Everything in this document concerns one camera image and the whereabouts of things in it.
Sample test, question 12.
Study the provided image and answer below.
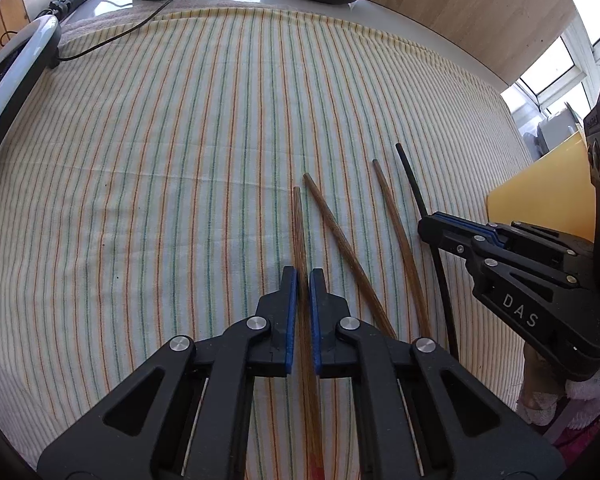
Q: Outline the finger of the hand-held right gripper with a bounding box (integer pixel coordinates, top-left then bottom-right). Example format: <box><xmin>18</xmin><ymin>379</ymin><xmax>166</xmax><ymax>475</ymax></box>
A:
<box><xmin>485</xmin><ymin>219</ymin><xmax>600</xmax><ymax>288</ymax></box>
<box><xmin>418</xmin><ymin>212</ymin><xmax>600</xmax><ymax>383</ymax></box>

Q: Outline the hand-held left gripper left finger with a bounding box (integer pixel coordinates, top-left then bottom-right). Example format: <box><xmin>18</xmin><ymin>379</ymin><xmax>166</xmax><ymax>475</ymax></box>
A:
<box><xmin>36</xmin><ymin>266</ymin><xmax>299</xmax><ymax>480</ymax></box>

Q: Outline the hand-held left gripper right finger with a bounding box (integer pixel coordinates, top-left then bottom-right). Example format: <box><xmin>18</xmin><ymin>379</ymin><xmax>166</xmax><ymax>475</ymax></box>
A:
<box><xmin>309</xmin><ymin>268</ymin><xmax>567</xmax><ymax>480</ymax></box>

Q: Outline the yellow board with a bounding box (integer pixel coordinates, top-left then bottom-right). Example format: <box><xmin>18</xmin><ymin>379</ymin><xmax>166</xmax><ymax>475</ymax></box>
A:
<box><xmin>486</xmin><ymin>132</ymin><xmax>598</xmax><ymax>241</ymax></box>

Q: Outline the brown wooden chopstick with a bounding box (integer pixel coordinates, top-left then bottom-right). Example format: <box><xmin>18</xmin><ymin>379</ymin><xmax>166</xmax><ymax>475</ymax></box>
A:
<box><xmin>292</xmin><ymin>186</ymin><xmax>326</xmax><ymax>480</ymax></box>
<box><xmin>303</xmin><ymin>173</ymin><xmax>398</xmax><ymax>339</ymax></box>
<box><xmin>372</xmin><ymin>159</ymin><xmax>433</xmax><ymax>339</ymax></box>

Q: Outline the black chopstick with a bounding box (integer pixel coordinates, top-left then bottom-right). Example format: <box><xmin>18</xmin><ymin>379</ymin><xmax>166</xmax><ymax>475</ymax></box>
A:
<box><xmin>395</xmin><ymin>143</ymin><xmax>461</xmax><ymax>361</ymax></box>

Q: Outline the person's right hand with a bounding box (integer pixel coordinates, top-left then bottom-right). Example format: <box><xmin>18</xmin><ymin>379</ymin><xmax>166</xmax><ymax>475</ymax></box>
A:
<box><xmin>519</xmin><ymin>342</ymin><xmax>566</xmax><ymax>427</ymax></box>

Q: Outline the striped cloth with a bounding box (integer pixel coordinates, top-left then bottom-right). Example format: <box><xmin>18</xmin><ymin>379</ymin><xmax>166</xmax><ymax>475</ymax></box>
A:
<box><xmin>0</xmin><ymin>0</ymin><xmax>536</xmax><ymax>480</ymax></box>

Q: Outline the light wooden board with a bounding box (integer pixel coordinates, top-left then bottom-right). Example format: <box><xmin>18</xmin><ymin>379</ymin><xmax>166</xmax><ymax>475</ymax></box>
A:
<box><xmin>350</xmin><ymin>0</ymin><xmax>600</xmax><ymax>86</ymax></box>

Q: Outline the white window frame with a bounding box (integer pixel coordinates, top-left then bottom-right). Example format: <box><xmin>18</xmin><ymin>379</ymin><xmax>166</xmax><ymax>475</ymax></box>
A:
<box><xmin>500</xmin><ymin>10</ymin><xmax>600</xmax><ymax>126</ymax></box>

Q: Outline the black cable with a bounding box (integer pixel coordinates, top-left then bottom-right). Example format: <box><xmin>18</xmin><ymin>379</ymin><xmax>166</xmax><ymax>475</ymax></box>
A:
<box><xmin>55</xmin><ymin>0</ymin><xmax>175</xmax><ymax>62</ymax></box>

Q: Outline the white ring light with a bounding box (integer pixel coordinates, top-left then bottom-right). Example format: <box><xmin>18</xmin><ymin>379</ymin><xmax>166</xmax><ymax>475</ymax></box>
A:
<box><xmin>0</xmin><ymin>14</ymin><xmax>63</xmax><ymax>183</ymax></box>

